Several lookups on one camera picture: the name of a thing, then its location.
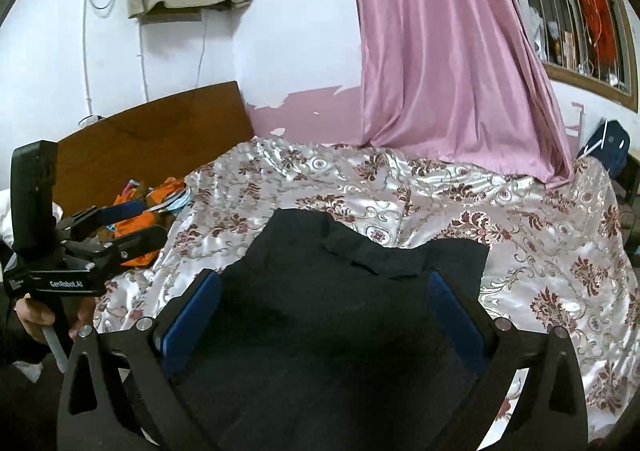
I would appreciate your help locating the floral satin bedspread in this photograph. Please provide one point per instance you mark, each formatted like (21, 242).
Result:
(556, 256)

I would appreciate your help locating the person's left hand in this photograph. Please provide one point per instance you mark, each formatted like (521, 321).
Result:
(34, 316)

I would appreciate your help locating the orange clothes pile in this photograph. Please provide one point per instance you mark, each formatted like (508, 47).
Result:
(162, 205)

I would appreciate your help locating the large black garment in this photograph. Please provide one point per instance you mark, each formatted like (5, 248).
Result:
(325, 340)

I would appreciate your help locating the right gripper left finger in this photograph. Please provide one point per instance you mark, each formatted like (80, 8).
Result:
(94, 412)

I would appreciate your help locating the navy blue bag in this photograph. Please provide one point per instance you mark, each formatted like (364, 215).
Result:
(609, 144)

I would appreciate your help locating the wooden framed barred window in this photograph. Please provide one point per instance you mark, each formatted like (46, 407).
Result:
(588, 44)

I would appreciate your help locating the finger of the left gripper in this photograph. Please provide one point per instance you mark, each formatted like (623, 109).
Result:
(84, 224)
(138, 247)

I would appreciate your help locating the brown wooden headboard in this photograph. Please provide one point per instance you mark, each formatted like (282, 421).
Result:
(168, 137)

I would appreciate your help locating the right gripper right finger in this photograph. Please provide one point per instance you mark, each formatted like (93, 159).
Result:
(551, 413)

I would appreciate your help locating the pink satin curtain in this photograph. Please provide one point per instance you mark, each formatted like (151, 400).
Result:
(458, 81)

